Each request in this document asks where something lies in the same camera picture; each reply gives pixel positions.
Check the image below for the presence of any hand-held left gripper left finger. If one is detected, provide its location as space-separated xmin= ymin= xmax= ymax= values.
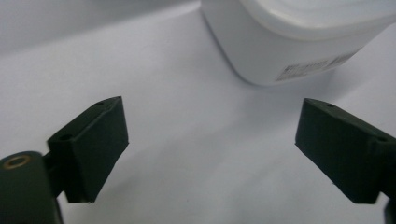
xmin=47 ymin=95 xmax=130 ymax=204

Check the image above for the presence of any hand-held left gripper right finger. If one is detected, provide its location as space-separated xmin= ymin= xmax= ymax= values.
xmin=294 ymin=97 xmax=396 ymax=205

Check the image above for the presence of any white plastic container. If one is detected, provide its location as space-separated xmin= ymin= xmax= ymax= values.
xmin=199 ymin=0 xmax=396 ymax=87

